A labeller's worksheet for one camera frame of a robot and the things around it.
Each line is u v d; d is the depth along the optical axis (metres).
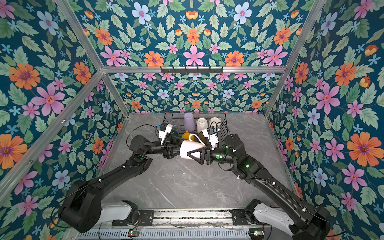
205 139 0.60
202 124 0.99
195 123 1.04
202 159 0.56
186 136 0.91
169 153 0.61
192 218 0.75
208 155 0.55
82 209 0.41
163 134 0.63
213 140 0.58
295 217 0.40
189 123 0.99
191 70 0.93
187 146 0.61
